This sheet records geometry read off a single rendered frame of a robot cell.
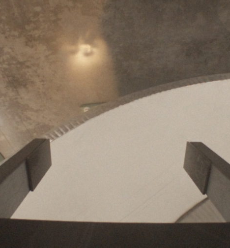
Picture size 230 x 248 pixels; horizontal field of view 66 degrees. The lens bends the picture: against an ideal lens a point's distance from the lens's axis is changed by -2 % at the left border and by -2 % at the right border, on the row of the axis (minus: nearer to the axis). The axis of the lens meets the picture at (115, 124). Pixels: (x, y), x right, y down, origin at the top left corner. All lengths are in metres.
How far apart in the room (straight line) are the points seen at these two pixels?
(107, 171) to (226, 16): 0.59
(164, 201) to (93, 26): 0.58
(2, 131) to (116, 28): 0.82
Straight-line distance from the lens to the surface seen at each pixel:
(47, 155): 0.16
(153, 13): 0.66
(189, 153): 0.16
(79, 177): 0.30
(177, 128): 0.34
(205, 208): 0.25
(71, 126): 0.40
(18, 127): 1.07
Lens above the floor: 0.65
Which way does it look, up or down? 51 degrees down
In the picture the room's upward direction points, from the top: 169 degrees counter-clockwise
